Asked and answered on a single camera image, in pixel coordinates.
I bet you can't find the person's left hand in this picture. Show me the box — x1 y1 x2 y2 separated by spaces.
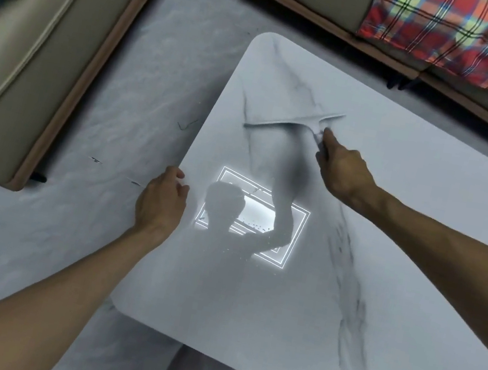
130 161 193 247

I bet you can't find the person's left forearm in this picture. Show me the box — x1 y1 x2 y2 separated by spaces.
0 200 172 370

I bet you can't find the person's right hand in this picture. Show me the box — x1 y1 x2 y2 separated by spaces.
307 127 387 209

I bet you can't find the white squeegee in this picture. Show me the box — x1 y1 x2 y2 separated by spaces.
240 97 347 156

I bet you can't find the person's right forearm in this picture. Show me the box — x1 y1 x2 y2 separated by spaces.
324 178 488 366

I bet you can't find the red plaid blanket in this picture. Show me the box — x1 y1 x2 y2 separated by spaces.
349 0 488 99

